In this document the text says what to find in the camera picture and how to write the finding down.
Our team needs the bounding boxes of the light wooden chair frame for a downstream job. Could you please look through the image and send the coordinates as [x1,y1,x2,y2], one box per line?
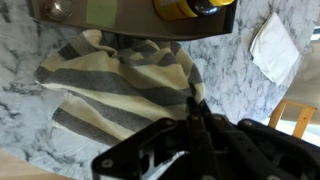
[267,98,318,140]

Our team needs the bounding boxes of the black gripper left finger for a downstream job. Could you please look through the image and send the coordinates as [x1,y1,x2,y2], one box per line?
[92,97,218,180]

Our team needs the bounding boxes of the yellow container with black cap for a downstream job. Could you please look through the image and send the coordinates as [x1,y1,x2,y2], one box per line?
[153,0,236,22]

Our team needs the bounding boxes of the shiny metal round knob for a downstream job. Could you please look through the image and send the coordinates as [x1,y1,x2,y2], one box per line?
[43,0,74,20]

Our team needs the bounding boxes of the pale green flat rectangle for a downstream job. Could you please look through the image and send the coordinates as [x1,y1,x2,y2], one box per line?
[85,0,118,29]

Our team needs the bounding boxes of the dark grey open box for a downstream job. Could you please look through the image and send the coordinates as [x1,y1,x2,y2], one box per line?
[28,0,239,42]

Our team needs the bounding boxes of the white folded napkin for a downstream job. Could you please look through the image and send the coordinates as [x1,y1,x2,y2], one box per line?
[249,12,301,86]

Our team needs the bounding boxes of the grey and cream striped towel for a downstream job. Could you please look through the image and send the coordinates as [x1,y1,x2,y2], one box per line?
[34,29,207,148]

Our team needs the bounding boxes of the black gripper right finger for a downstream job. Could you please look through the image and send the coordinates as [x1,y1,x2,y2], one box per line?
[199,101,320,180]

